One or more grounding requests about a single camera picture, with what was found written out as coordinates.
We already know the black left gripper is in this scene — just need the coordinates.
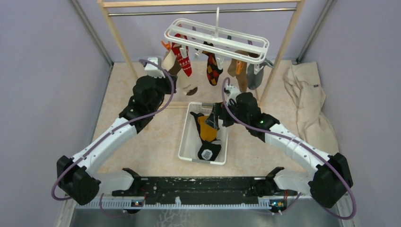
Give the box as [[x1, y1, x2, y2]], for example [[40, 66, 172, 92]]
[[149, 69, 178, 113]]

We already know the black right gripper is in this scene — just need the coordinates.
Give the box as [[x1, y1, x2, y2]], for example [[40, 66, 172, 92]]
[[204, 98, 249, 129]]

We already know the mustard striped sock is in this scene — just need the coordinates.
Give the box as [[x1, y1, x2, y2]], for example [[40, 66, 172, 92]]
[[197, 116, 218, 142]]

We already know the beige brown sock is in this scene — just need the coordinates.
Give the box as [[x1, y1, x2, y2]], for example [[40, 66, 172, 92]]
[[162, 51, 198, 96]]

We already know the black blue sock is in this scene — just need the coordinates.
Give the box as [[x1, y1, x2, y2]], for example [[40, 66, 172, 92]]
[[190, 112, 221, 161]]

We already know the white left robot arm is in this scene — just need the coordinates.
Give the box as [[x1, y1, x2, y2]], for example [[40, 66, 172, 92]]
[[52, 74, 177, 205]]

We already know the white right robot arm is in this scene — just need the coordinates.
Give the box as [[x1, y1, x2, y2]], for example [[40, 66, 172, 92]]
[[204, 92, 356, 208]]

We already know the red white patterned sock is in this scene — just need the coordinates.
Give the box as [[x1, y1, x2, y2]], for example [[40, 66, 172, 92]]
[[172, 42, 192, 77]]

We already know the white plastic basket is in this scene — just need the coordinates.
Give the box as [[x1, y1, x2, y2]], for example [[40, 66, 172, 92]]
[[178, 102, 229, 166]]

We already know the tan brown sock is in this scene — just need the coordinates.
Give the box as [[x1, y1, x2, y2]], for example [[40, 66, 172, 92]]
[[227, 59, 248, 92]]

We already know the grey sock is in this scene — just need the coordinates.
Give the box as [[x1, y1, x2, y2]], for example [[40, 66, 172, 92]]
[[246, 59, 275, 90]]

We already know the beige cloth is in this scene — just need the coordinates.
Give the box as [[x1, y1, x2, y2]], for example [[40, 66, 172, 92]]
[[284, 61, 339, 155]]

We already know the metal hanging rod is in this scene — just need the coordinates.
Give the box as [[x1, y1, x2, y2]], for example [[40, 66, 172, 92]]
[[108, 8, 296, 17]]

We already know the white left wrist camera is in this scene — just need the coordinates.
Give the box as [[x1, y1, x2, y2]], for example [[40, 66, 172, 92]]
[[144, 57, 165, 79]]

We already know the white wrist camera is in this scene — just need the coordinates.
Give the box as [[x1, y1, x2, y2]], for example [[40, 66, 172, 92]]
[[224, 84, 241, 105], [144, 57, 165, 79]]

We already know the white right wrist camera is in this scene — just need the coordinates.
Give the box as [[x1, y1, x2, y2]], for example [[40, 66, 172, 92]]
[[224, 84, 241, 105]]

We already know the white clip hanger frame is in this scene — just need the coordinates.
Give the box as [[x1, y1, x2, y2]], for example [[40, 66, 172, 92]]
[[164, 8, 270, 64]]

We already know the wooden rack frame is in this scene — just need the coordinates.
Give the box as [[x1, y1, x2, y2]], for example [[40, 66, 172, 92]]
[[97, 0, 307, 109]]

